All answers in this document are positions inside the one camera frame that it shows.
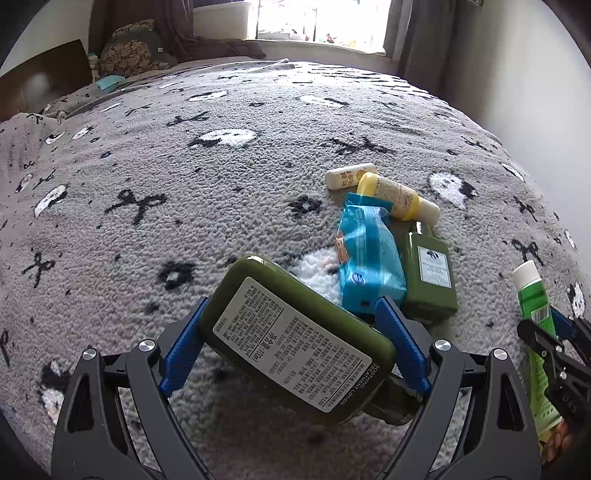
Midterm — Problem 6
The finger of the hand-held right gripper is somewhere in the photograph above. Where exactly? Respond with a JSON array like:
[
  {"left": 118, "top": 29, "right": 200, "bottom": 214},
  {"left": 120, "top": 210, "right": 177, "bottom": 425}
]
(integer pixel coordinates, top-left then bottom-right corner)
[
  {"left": 549, "top": 307, "right": 591, "bottom": 365},
  {"left": 517, "top": 318, "right": 573, "bottom": 388}
]

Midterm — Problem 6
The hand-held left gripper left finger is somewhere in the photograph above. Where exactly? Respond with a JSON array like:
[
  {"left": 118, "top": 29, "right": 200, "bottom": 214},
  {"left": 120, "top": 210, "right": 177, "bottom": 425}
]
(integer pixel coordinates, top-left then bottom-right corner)
[{"left": 50, "top": 295, "right": 213, "bottom": 480}]

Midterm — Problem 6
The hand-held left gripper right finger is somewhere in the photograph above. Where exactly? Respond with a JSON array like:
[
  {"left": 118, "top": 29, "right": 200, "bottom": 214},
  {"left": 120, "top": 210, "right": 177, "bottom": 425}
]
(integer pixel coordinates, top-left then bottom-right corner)
[{"left": 375, "top": 295, "right": 542, "bottom": 480}]

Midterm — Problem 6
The green tube white cap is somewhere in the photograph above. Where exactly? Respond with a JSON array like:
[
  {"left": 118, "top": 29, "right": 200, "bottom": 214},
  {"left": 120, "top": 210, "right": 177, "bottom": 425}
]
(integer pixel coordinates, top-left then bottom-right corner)
[{"left": 512, "top": 260, "right": 575, "bottom": 467}]

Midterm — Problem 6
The large dark green bottle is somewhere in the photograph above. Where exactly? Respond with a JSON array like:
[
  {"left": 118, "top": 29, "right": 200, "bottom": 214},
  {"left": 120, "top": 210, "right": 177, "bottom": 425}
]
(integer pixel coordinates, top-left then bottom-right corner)
[{"left": 198, "top": 255, "right": 416, "bottom": 428}]

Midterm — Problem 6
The small green bottle white label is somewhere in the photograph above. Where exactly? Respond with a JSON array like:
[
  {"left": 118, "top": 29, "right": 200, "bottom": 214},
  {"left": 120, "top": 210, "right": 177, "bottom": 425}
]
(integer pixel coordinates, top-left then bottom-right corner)
[{"left": 397, "top": 220, "right": 459, "bottom": 324}]

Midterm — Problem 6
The blue wipes packet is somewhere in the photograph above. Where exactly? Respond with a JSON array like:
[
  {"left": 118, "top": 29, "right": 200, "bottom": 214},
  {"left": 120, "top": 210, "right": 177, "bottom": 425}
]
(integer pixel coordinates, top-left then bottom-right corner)
[{"left": 335, "top": 192, "right": 408, "bottom": 315}]

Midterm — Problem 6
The yellow bottle white cap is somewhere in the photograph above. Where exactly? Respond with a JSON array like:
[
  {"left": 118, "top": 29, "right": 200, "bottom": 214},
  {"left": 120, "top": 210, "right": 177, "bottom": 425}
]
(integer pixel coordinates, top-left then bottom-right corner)
[{"left": 356, "top": 172, "right": 441, "bottom": 227}]

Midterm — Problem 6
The grey printed blanket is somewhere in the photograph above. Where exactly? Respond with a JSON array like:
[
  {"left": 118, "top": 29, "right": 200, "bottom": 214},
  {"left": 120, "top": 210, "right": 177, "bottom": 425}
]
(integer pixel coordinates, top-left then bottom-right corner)
[{"left": 0, "top": 60, "right": 591, "bottom": 480}]

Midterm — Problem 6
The small white tube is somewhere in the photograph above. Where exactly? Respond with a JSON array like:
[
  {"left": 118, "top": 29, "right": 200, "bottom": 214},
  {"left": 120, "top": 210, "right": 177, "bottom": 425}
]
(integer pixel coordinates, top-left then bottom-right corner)
[{"left": 324, "top": 163, "right": 377, "bottom": 191}]

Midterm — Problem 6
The dark brown curtain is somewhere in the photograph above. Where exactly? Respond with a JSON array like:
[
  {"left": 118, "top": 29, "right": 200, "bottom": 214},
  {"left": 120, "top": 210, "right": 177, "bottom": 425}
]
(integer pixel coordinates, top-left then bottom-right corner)
[
  {"left": 154, "top": 0, "right": 199, "bottom": 51},
  {"left": 383, "top": 0, "right": 458, "bottom": 100}
]

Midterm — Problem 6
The brown patterned pillow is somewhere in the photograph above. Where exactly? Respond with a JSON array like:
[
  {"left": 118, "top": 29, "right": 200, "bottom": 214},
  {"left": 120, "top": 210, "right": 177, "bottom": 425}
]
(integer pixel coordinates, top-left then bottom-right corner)
[{"left": 95, "top": 25, "right": 178, "bottom": 77}]

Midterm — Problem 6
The dark cloth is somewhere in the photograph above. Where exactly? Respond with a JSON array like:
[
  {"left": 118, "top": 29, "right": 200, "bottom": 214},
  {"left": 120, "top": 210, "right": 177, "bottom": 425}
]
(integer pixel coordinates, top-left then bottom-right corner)
[{"left": 175, "top": 37, "right": 269, "bottom": 62}]

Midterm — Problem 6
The brown wooden headboard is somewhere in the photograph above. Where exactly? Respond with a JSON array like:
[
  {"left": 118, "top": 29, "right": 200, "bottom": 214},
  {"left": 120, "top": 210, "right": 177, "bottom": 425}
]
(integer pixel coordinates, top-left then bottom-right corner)
[{"left": 0, "top": 39, "right": 93, "bottom": 121}]

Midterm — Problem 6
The row of small figurines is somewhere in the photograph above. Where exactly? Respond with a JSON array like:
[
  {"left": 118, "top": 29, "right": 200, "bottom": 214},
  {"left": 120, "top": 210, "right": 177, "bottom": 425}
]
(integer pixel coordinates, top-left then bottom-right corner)
[{"left": 259, "top": 30, "right": 358, "bottom": 47}]

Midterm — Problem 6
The window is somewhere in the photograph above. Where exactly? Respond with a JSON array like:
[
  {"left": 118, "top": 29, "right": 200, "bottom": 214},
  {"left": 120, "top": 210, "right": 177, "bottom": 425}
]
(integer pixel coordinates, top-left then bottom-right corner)
[{"left": 256, "top": 0, "right": 393, "bottom": 47}]

